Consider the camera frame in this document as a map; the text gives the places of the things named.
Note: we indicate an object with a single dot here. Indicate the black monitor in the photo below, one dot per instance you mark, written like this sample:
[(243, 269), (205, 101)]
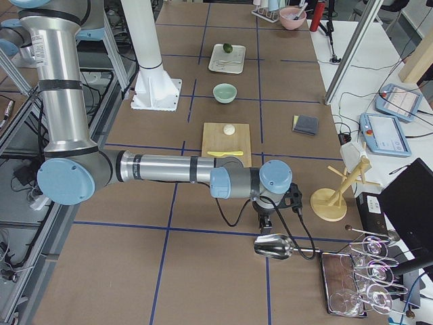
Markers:
[(407, 203)]

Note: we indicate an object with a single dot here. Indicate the light green bowl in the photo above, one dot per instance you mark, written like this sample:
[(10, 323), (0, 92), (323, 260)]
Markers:
[(224, 93)]

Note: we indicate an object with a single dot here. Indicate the dark tray with glasses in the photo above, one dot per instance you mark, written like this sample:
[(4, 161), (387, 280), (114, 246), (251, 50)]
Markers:
[(336, 271)]

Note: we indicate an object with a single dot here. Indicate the clear wine glass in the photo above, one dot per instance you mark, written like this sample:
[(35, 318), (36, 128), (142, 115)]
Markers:
[(346, 303)]

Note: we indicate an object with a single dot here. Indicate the white steamed bun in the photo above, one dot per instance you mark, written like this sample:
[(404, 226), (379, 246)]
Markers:
[(229, 129)]

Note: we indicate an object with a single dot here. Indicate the pink bowl with ice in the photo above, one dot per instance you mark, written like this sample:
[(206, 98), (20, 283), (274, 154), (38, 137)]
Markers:
[(290, 18)]

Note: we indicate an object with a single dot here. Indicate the yellow plastic knife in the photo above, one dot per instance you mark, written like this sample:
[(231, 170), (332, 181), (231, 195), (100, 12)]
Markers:
[(227, 153)]

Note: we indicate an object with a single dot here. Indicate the white ceramic spoon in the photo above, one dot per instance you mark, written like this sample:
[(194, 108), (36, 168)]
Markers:
[(225, 62)]

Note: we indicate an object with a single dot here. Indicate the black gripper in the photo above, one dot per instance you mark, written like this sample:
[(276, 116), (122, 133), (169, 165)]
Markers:
[(263, 212)]

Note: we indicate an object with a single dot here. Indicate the green lime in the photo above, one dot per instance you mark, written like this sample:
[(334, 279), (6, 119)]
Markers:
[(227, 47)]

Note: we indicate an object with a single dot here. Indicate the far blue teach pendant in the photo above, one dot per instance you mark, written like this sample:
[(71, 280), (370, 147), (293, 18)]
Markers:
[(399, 102)]

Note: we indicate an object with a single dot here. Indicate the white wire cup rack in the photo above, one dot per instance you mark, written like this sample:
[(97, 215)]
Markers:
[(267, 10)]

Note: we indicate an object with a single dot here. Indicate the near blue teach pendant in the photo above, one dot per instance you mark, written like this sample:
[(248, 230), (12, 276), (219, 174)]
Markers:
[(384, 135)]

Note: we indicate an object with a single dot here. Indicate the grey and yellow cloth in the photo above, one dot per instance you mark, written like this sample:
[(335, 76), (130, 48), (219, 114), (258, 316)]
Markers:
[(305, 124)]

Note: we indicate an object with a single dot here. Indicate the bamboo cutting board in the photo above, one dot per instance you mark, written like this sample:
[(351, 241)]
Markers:
[(215, 140)]

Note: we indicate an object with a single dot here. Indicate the white rectangular tray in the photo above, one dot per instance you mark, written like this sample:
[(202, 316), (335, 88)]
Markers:
[(238, 54)]

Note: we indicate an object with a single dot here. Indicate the wooden mug tree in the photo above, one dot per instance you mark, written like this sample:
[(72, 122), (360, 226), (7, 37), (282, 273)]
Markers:
[(329, 204)]

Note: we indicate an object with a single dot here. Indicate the metal scoop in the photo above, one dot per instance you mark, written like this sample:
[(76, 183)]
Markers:
[(280, 246)]

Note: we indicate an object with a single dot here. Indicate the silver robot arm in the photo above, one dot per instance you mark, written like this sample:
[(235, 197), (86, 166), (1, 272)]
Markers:
[(75, 168)]

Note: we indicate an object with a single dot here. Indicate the red bottle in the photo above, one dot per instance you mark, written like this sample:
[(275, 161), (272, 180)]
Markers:
[(317, 15)]

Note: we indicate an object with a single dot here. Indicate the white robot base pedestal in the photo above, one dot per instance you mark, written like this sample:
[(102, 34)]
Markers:
[(154, 88)]

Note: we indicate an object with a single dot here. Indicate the blue teach pendant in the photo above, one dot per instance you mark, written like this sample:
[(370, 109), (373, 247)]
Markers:
[(384, 135), (399, 102)]

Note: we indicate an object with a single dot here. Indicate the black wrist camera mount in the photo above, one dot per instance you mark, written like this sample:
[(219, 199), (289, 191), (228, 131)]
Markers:
[(292, 199)]

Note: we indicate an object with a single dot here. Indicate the black tripod stick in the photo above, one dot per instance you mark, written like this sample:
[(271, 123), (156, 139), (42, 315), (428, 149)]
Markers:
[(328, 29)]

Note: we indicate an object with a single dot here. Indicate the aluminium frame post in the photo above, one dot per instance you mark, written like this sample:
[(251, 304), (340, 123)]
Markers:
[(367, 18)]

